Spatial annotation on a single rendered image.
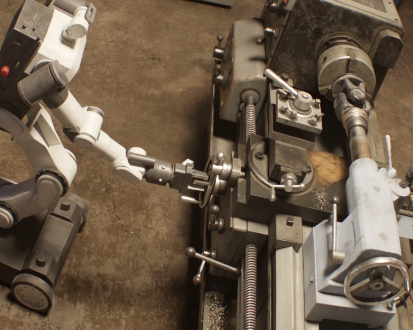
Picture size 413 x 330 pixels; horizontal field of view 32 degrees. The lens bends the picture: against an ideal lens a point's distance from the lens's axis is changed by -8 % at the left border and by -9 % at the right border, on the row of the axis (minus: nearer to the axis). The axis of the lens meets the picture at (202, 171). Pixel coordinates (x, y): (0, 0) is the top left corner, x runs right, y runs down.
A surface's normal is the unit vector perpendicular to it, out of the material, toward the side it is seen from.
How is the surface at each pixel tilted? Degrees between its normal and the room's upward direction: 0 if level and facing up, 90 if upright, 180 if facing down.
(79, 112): 58
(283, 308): 36
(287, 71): 90
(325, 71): 90
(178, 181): 84
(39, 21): 22
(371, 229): 0
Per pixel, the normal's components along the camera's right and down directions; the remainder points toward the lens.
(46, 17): 0.60, -0.52
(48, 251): 0.26, -0.70
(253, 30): -0.29, -0.71
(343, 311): -0.04, 0.68
